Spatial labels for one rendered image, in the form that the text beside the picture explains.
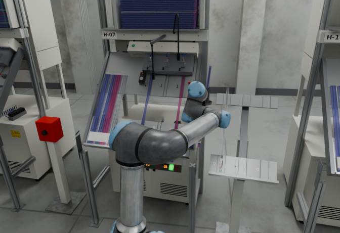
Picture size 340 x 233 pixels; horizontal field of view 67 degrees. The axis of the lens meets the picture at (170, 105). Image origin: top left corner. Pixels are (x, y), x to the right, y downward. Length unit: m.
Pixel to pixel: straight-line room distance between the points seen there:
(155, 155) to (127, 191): 0.21
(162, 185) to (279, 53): 3.13
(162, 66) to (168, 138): 0.98
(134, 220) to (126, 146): 0.31
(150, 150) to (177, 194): 1.39
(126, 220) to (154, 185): 1.15
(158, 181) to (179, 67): 0.93
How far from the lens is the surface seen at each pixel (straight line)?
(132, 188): 0.95
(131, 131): 0.85
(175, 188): 2.13
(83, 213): 2.34
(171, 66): 1.72
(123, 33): 1.91
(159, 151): 0.80
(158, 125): 1.63
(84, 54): 4.63
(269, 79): 4.64
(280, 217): 2.32
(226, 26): 4.36
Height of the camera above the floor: 1.59
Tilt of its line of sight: 23 degrees down
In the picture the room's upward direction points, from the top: 1 degrees counter-clockwise
